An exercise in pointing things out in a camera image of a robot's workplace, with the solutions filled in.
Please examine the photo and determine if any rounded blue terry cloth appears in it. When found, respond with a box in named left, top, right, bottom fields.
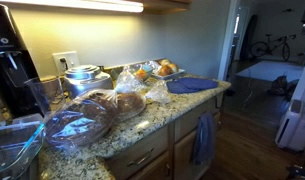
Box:
left=173, top=77, right=219, bottom=93

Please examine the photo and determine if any wide wooden drawer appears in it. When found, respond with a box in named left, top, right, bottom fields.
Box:
left=174, top=96, right=219, bottom=143

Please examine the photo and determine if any narrow wooden drawer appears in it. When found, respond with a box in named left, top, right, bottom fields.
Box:
left=106, top=124, right=170, bottom=180

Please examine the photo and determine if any crumpled clear plastic bag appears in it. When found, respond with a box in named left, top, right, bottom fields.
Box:
left=145, top=79, right=173, bottom=105

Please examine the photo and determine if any bagged bowl of oranges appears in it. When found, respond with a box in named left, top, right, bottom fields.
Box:
left=126, top=61, right=160, bottom=82

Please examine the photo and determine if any golden bread bun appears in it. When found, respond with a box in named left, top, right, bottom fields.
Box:
left=157, top=65, right=173, bottom=78
left=167, top=62, right=179, bottom=74
left=159, top=58, right=172, bottom=67

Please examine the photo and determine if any small bagged round bread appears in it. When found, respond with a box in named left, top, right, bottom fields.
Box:
left=114, top=68, right=148, bottom=123

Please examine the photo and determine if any grey-blue hanging towel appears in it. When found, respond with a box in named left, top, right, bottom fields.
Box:
left=191, top=112, right=216, bottom=166

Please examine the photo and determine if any large bagged bread loaf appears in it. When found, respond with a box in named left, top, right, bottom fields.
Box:
left=43, top=89, right=119, bottom=151

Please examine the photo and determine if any under-cabinet strip light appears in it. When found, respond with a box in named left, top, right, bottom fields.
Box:
left=0, top=0, right=145, bottom=14

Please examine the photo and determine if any white low table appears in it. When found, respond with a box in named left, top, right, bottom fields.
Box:
left=236, top=59, right=305, bottom=83

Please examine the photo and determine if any dark backpack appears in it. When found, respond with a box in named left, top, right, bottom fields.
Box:
left=267, top=74, right=290, bottom=96

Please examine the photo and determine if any black bicycle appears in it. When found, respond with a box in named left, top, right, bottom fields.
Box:
left=250, top=33, right=297, bottom=62

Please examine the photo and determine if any black coffee maker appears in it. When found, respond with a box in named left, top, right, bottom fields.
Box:
left=0, top=2, right=43, bottom=119

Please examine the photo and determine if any white air purifier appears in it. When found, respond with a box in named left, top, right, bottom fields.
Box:
left=275, top=99, right=305, bottom=153

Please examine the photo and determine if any clear glass baking dish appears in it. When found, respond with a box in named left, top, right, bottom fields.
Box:
left=0, top=120, right=46, bottom=176

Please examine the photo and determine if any metal drawer handle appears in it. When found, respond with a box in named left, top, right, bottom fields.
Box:
left=126, top=148, right=155, bottom=168

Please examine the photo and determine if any white wall outlet plate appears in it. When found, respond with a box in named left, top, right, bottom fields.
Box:
left=52, top=50, right=80, bottom=76

